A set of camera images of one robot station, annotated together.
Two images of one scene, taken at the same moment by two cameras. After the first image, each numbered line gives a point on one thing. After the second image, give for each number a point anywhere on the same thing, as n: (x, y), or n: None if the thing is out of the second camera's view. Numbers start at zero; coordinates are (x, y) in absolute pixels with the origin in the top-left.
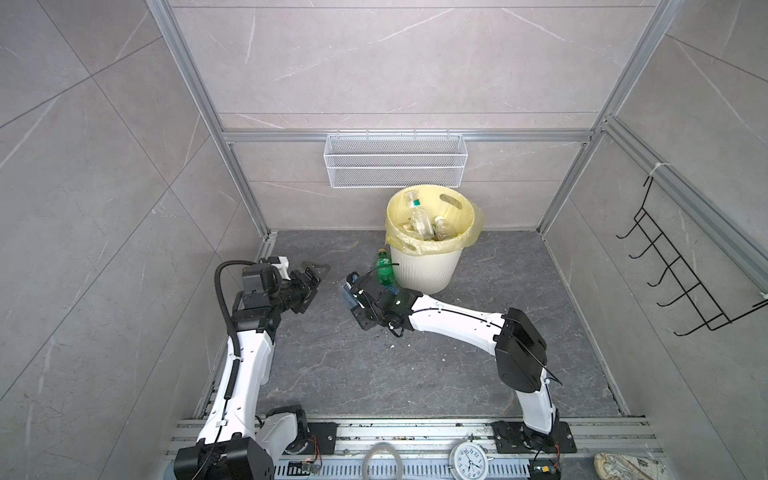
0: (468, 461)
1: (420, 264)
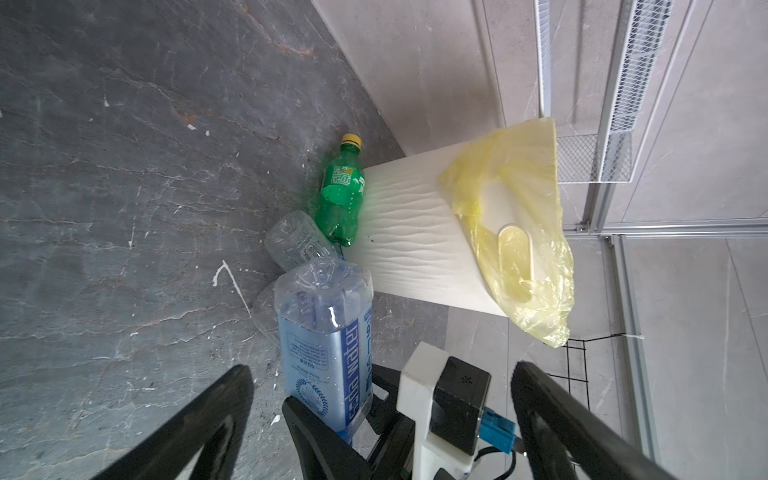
0: None
1: (479, 227)
